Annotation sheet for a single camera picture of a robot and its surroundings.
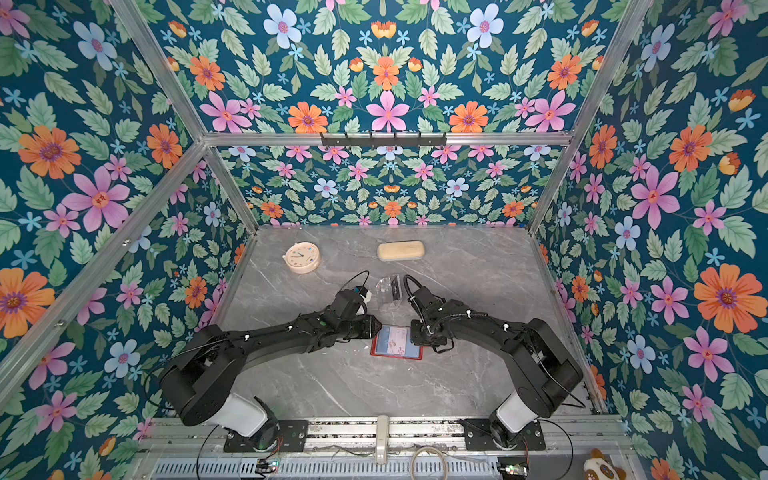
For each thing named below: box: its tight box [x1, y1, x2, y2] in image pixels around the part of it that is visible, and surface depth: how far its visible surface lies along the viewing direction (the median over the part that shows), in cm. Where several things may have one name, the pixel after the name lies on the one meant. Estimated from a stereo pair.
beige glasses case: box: [377, 240, 425, 262], surface depth 110 cm
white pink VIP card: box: [387, 326, 407, 356], surface depth 90 cm
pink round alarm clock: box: [282, 241, 321, 274], surface depth 110 cm
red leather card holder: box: [370, 324, 424, 360], surface depth 90 cm
